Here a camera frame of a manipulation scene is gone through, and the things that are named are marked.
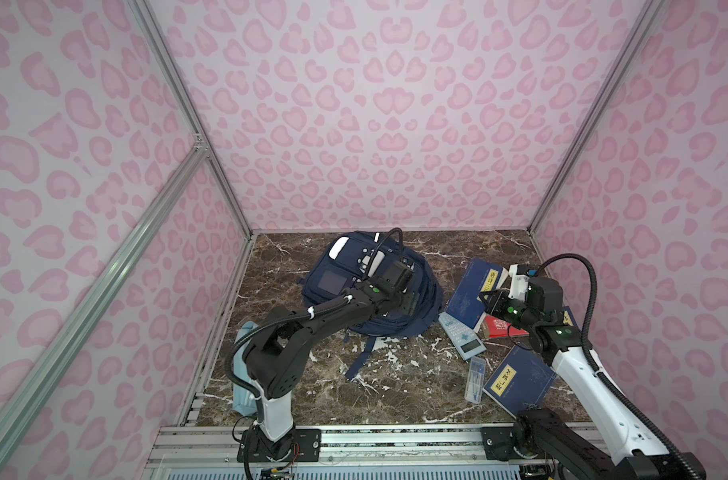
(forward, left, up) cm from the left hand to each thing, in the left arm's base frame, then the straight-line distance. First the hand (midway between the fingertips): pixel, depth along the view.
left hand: (407, 290), depth 89 cm
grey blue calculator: (-10, -17, -10) cm, 23 cm away
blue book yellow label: (-6, -16, +2) cm, 17 cm away
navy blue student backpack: (+16, +20, -6) cm, 26 cm away
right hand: (-6, -18, +8) cm, 21 cm away
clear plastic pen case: (-23, -18, -11) cm, 31 cm away
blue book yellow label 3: (-5, -50, -10) cm, 52 cm away
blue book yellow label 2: (-23, -30, -10) cm, 39 cm away
